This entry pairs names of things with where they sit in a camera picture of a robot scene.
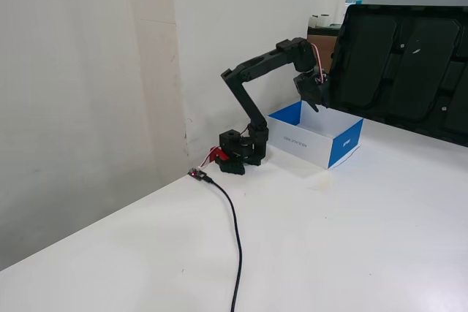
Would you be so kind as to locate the black plastic moulded tray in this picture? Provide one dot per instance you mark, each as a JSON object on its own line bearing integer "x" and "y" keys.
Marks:
{"x": 402, "y": 67}

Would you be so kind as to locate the small controller circuit board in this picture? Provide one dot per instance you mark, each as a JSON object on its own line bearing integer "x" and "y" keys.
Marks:
{"x": 196, "y": 173}

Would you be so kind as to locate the brown cardboard box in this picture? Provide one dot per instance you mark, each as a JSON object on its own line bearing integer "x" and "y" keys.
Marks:
{"x": 321, "y": 43}

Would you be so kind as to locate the blue and white cardboard box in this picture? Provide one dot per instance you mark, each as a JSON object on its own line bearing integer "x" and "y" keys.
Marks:
{"x": 303, "y": 140}

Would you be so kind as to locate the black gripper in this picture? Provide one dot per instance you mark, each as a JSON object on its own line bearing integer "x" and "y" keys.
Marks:
{"x": 310, "y": 90}

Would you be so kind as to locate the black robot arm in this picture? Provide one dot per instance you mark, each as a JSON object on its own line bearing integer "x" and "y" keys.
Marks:
{"x": 252, "y": 107}

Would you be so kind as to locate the white plastic jar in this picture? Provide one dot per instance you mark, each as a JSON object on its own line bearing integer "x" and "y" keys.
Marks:
{"x": 325, "y": 20}
{"x": 314, "y": 21}

